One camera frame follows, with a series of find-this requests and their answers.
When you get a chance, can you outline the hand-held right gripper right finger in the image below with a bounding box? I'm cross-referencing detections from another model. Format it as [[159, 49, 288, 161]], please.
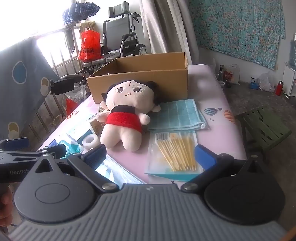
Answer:
[[180, 144, 266, 193]]

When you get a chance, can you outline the clear plastic bag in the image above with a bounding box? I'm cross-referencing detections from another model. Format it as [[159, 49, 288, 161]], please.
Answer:
[[258, 72, 277, 92]]

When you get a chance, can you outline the packet of cotton swabs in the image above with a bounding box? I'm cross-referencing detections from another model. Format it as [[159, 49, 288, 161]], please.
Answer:
[[144, 132, 205, 182]]

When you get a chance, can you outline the beige curtain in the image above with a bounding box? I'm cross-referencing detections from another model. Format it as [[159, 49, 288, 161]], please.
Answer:
[[141, 0, 200, 66]]

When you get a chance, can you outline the black padded bracket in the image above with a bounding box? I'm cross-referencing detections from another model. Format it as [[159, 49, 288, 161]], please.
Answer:
[[50, 74, 84, 96]]

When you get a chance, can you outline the plush doll with red top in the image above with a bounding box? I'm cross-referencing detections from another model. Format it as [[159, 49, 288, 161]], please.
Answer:
[[96, 79, 162, 152]]

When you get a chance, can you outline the metal window railing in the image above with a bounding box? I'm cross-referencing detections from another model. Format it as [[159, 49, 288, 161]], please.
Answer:
[[23, 22, 93, 138]]

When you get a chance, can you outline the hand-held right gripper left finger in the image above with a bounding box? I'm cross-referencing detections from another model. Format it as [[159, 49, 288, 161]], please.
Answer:
[[35, 144, 119, 193]]

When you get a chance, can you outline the small beige box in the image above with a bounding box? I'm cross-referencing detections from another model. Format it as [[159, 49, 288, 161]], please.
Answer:
[[90, 119, 105, 137]]

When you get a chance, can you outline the teal floral wall cloth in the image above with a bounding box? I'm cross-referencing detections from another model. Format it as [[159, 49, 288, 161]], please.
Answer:
[[187, 0, 285, 70]]

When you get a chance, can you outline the white bag with red print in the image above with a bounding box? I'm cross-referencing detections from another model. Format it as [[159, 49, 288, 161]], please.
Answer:
[[223, 64, 241, 85]]

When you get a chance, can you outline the white tape roll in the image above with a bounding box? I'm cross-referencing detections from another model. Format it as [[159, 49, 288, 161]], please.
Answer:
[[83, 134, 100, 149]]

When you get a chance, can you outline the small red bag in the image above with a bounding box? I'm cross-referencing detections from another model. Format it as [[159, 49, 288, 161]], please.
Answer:
[[66, 98, 78, 115]]

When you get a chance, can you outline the teal plastic bag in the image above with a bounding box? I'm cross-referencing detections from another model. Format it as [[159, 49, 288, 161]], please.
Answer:
[[57, 138, 85, 158]]

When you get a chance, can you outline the dark glass bottle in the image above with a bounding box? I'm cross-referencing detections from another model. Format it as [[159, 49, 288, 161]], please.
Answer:
[[217, 65, 226, 81]]

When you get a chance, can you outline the clear packet of face masks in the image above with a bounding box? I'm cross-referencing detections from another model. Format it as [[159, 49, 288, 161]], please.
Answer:
[[96, 160, 144, 184]]

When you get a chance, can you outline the red plastic bag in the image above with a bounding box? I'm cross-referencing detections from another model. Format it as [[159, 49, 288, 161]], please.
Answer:
[[78, 27, 104, 62]]

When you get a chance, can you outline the light blue towel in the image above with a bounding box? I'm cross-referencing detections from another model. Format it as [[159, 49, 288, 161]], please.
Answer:
[[148, 98, 206, 133]]

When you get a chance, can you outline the grey reclining wheelchair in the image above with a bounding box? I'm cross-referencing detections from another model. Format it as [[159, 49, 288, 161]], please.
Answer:
[[79, 1, 141, 75]]

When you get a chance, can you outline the grey blanket with circles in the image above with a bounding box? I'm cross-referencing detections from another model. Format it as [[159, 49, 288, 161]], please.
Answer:
[[0, 38, 60, 140]]

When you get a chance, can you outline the cardboard box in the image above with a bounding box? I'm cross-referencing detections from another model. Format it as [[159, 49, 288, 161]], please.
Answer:
[[86, 52, 189, 105]]

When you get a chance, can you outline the blue checked hanging cloth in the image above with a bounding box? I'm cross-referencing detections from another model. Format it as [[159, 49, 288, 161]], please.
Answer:
[[62, 1, 101, 25]]

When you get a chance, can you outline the black folding wheelchair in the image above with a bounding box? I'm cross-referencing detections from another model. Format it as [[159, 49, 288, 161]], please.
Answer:
[[119, 32, 147, 57]]

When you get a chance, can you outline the beige hanging towel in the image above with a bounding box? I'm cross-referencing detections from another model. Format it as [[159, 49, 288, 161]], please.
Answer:
[[80, 21, 96, 32]]

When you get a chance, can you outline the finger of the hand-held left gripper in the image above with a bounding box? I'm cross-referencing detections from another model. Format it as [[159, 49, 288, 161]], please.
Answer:
[[0, 144, 67, 163], [0, 137, 30, 151]]

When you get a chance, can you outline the person's left hand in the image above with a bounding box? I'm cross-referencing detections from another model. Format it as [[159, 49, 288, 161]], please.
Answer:
[[0, 185, 15, 223]]

